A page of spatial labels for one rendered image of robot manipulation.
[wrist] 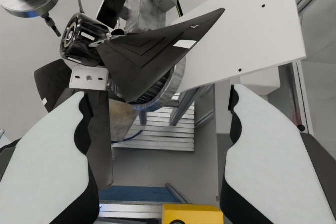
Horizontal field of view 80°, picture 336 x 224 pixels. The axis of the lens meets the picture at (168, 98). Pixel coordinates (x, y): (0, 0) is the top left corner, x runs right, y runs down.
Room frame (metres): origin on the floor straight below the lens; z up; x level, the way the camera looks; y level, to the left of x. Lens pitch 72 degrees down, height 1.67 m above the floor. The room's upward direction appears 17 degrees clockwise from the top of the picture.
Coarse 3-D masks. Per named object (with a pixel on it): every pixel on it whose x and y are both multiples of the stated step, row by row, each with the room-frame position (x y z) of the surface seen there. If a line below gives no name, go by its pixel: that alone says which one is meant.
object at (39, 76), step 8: (48, 64) 0.19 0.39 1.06; (56, 64) 0.19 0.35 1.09; (64, 64) 0.19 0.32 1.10; (40, 72) 0.17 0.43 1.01; (48, 72) 0.17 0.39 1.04; (56, 72) 0.17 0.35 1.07; (64, 72) 0.17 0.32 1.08; (40, 80) 0.15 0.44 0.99; (48, 80) 0.15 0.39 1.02; (56, 80) 0.15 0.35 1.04; (64, 80) 0.16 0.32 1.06; (40, 88) 0.13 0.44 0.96; (48, 88) 0.13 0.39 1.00; (56, 88) 0.13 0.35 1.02; (64, 88) 0.14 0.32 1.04; (40, 96) 0.10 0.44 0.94; (48, 96) 0.11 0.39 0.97; (56, 96) 0.11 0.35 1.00; (48, 104) 0.08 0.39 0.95; (48, 112) 0.06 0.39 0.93
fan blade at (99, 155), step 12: (60, 96) 0.08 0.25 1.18; (96, 96) 0.11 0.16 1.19; (108, 96) 0.12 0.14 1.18; (96, 108) 0.08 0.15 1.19; (108, 108) 0.09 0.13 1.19; (96, 120) 0.05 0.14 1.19; (108, 120) 0.06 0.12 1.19; (96, 132) 0.03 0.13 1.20; (108, 132) 0.04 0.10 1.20; (96, 144) 0.00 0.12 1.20; (108, 144) 0.01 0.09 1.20; (96, 156) -0.02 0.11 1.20; (108, 156) -0.01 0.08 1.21; (96, 168) -0.04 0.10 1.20; (108, 168) -0.04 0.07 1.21; (96, 180) -0.06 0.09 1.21; (108, 180) -0.06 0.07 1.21
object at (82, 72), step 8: (72, 72) 0.15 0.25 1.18; (80, 72) 0.16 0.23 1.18; (88, 72) 0.16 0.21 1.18; (96, 72) 0.17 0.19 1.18; (104, 72) 0.18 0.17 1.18; (72, 80) 0.13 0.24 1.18; (80, 80) 0.14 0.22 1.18; (96, 80) 0.15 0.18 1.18; (104, 80) 0.16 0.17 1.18; (88, 88) 0.12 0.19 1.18; (96, 88) 0.13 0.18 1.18; (104, 88) 0.14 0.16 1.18
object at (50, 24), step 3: (45, 18) 0.15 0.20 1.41; (48, 18) 0.15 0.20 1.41; (51, 18) 0.15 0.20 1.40; (45, 21) 0.14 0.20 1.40; (48, 21) 0.15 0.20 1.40; (51, 21) 0.15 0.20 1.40; (48, 24) 0.14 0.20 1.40; (51, 24) 0.15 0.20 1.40; (54, 24) 0.15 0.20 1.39; (51, 27) 0.15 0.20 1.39; (54, 27) 0.15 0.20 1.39; (54, 30) 0.15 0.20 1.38; (57, 30) 0.15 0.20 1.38; (57, 33) 0.15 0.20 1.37; (60, 36) 0.15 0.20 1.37
